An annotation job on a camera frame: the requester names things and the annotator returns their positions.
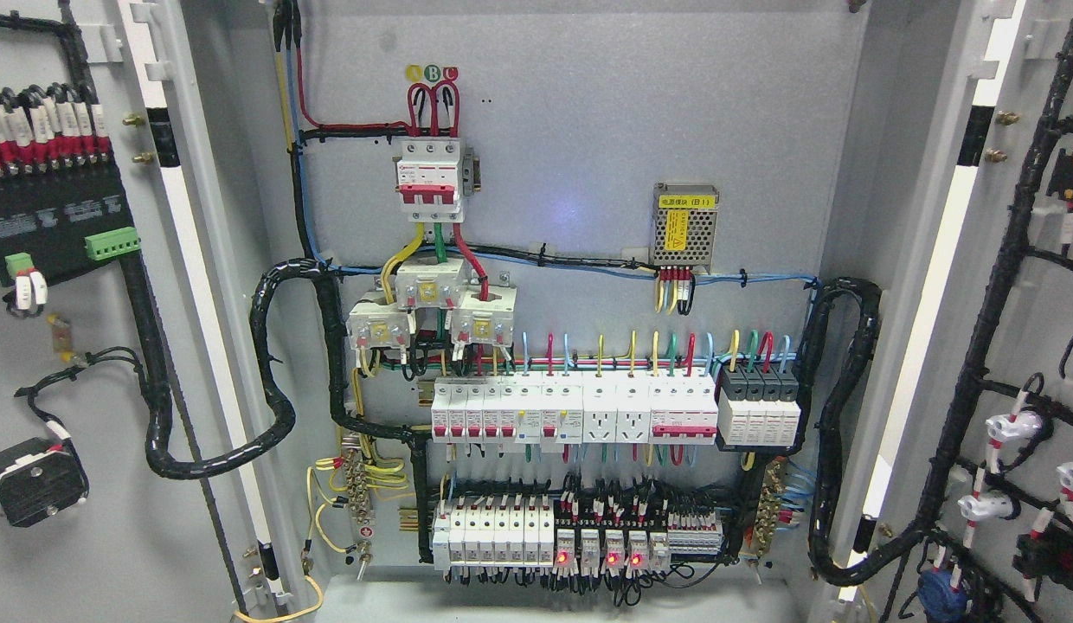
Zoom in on black surge protector block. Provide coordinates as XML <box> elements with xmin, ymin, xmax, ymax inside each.
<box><xmin>716</xmin><ymin>364</ymin><xmax>800</xmax><ymax>456</ymax></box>

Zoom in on black cable loom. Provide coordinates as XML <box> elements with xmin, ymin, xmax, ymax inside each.
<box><xmin>800</xmin><ymin>277</ymin><xmax>883</xmax><ymax>588</ymax></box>
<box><xmin>144</xmin><ymin>258</ymin><xmax>433</xmax><ymax>483</ymax></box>

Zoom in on red main circuit breaker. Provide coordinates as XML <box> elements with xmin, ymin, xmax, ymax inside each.
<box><xmin>395</xmin><ymin>137</ymin><xmax>476</xmax><ymax>224</ymax></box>

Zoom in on white socket breaker row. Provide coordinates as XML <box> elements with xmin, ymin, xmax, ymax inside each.
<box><xmin>430</xmin><ymin>372</ymin><xmax>718</xmax><ymax>451</ymax></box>

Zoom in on perforated metal power supply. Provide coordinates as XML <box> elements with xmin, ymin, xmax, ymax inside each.
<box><xmin>651</xmin><ymin>182</ymin><xmax>720</xmax><ymax>272</ymax></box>

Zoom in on black cable loom left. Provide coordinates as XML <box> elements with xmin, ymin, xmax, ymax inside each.
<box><xmin>144</xmin><ymin>258</ymin><xmax>433</xmax><ymax>483</ymax></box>

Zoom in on black digital power meter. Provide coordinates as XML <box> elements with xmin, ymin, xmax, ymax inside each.
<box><xmin>0</xmin><ymin>162</ymin><xmax>138</xmax><ymax>287</ymax></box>

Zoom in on black cable loom right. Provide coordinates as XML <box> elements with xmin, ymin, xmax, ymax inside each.
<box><xmin>800</xmin><ymin>277</ymin><xmax>883</xmax><ymax>588</ymax></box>

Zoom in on grey cabinet door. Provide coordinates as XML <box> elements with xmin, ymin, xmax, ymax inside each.
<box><xmin>826</xmin><ymin>1</ymin><xmax>1073</xmax><ymax>594</ymax></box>
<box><xmin>0</xmin><ymin>0</ymin><xmax>312</xmax><ymax>623</ymax></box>

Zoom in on relay terminal row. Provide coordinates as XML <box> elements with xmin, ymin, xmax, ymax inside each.
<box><xmin>421</xmin><ymin>473</ymin><xmax>727</xmax><ymax>582</ymax></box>

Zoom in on white rotary selector switch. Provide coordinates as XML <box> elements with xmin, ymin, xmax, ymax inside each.
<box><xmin>0</xmin><ymin>437</ymin><xmax>89</xmax><ymax>528</ymax></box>

